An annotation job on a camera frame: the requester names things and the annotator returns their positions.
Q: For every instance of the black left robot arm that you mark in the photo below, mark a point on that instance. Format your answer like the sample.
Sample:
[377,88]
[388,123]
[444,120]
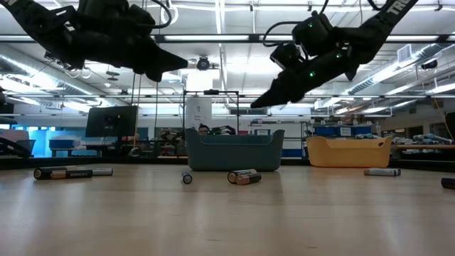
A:
[32,25]

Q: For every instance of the white pillar sign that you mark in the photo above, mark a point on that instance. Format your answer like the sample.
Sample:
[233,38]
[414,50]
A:
[199,113]

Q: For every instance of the person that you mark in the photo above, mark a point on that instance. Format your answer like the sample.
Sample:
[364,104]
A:
[203,129]

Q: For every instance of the white LED strip light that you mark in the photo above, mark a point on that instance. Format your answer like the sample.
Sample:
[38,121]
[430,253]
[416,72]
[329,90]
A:
[412,37]
[206,37]
[273,37]

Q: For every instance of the black flat monitor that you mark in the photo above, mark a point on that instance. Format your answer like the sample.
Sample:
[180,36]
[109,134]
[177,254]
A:
[110,121]

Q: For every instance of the black overhead frame bar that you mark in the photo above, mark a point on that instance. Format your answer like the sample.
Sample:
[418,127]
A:
[254,38]

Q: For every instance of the blue shelf bins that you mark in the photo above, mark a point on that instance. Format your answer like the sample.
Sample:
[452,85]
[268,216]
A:
[328,131]

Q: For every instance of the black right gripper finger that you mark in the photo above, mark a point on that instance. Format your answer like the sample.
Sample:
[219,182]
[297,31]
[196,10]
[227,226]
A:
[289,96]
[279,83]

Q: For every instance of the white vent box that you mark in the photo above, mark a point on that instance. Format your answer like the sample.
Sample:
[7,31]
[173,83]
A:
[404,53]

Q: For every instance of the black ceiling speaker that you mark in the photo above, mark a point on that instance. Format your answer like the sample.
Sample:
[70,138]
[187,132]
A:
[429,64]

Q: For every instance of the black copper-top battery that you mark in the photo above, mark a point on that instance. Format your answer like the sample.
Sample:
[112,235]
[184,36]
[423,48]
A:
[42,173]
[250,178]
[448,183]
[76,174]
[234,176]

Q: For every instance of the silver ventilation duct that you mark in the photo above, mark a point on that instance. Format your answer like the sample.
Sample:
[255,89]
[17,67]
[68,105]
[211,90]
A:
[391,73]
[21,67]

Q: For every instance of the black overhead camera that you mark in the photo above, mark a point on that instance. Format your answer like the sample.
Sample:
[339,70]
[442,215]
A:
[203,63]

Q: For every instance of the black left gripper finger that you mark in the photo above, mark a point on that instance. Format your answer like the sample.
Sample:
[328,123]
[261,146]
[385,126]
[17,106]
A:
[153,48]
[154,69]

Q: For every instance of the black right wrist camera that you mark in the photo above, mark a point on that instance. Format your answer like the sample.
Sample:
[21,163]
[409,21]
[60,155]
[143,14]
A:
[286,56]

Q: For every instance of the teal plastic bin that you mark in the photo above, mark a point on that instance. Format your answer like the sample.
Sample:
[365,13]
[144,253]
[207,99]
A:
[234,153]

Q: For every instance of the wooden workbench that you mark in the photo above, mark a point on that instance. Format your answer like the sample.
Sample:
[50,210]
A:
[426,146]

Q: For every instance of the yellow plastic bin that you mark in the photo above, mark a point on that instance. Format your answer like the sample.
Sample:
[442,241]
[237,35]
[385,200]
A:
[348,153]

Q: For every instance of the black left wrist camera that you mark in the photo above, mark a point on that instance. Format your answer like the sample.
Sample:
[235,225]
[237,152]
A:
[144,19]

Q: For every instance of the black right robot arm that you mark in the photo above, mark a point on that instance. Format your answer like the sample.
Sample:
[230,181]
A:
[373,32]

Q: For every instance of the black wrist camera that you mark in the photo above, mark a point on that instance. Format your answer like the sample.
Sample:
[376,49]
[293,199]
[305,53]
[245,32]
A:
[144,19]
[286,56]

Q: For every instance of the blue and silver battery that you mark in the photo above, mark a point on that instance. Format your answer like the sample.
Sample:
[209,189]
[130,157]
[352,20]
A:
[187,178]

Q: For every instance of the black aluminium table frame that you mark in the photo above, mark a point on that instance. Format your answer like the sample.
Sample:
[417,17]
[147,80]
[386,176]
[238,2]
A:
[124,161]

